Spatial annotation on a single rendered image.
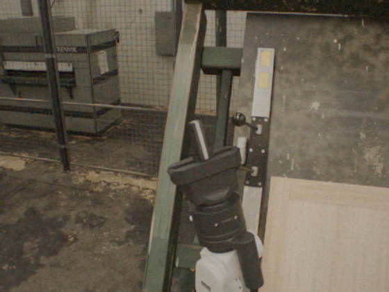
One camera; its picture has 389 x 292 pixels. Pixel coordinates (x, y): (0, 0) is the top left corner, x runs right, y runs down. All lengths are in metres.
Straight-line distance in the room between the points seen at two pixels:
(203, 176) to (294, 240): 0.52
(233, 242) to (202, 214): 0.07
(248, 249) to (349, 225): 0.50
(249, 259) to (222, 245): 0.05
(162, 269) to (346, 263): 0.51
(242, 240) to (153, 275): 0.49
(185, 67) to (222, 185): 0.60
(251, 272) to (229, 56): 0.77
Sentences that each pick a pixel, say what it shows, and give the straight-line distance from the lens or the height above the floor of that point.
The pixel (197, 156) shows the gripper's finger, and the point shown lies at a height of 1.59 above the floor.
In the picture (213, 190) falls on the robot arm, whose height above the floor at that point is 1.54.
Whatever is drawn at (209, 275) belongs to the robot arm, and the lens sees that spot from 0.61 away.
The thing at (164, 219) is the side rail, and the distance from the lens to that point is 1.01.
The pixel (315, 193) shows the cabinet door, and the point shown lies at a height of 1.33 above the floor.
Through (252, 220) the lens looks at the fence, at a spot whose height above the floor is 1.26.
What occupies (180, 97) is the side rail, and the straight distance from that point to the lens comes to 1.06.
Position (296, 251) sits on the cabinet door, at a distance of 1.02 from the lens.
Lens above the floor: 1.83
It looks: 23 degrees down
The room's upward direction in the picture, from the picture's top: straight up
